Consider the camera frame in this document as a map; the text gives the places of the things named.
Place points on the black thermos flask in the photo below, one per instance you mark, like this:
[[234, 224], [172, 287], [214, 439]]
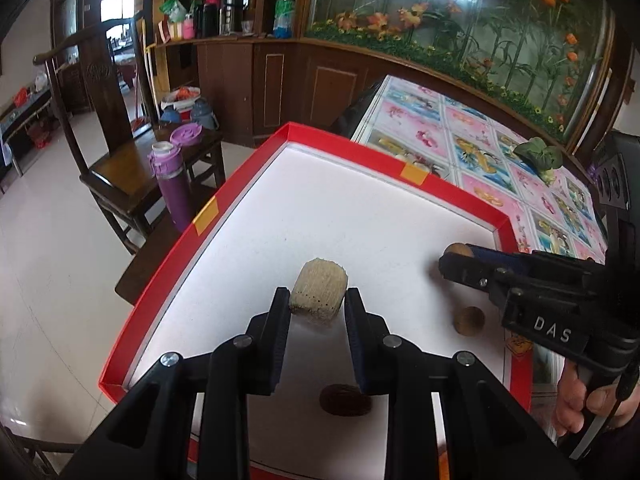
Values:
[[231, 10]]

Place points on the side table with cloth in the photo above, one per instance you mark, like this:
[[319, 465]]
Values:
[[25, 120]]

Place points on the pink fruit-print tablecloth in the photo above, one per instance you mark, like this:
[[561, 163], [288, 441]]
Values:
[[475, 130]]

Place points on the dark wooden chair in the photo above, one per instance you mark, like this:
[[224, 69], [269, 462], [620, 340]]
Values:
[[125, 160], [145, 265]]

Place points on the red plastic bag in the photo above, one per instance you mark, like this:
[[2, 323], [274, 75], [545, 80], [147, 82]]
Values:
[[20, 97]]

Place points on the wooden cabinet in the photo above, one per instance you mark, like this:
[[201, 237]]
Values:
[[280, 85]]

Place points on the green bok choy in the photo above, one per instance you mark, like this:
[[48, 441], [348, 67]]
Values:
[[537, 157]]

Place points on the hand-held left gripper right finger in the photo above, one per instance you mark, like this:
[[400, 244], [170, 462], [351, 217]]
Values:
[[359, 350]]

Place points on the green snack bag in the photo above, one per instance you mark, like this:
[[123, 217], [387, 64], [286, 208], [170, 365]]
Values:
[[172, 10]]

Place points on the small glass cup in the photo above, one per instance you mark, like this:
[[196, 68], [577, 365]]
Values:
[[246, 27]]

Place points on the purple thermos lid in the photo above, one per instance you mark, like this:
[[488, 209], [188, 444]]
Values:
[[186, 135]]

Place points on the green plastic bottle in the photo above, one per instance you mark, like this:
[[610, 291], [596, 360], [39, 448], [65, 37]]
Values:
[[284, 15]]

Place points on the pink bottle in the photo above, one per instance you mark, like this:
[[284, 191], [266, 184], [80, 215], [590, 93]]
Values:
[[188, 27]]

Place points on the white basin with orange contents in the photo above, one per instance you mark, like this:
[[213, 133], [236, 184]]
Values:
[[181, 97]]

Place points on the purple thermos bottle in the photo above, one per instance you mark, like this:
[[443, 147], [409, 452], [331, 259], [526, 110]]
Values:
[[172, 195]]

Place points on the dark red date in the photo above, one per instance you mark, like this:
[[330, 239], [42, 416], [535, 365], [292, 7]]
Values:
[[345, 400]]

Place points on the person's right hand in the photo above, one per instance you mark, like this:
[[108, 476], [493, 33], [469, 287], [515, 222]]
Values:
[[567, 405]]

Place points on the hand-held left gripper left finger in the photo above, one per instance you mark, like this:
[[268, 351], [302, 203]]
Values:
[[280, 345]]

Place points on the small brown round longan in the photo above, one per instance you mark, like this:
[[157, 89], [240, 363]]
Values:
[[457, 250]]

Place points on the red box with white inside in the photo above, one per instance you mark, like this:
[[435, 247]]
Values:
[[350, 220]]

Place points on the black jug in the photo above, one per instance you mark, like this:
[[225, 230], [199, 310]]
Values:
[[211, 17]]

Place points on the corn cob piece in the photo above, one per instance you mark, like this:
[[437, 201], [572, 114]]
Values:
[[317, 292]]

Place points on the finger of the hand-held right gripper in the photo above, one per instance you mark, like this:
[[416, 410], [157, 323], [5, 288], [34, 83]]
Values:
[[495, 256], [465, 272]]

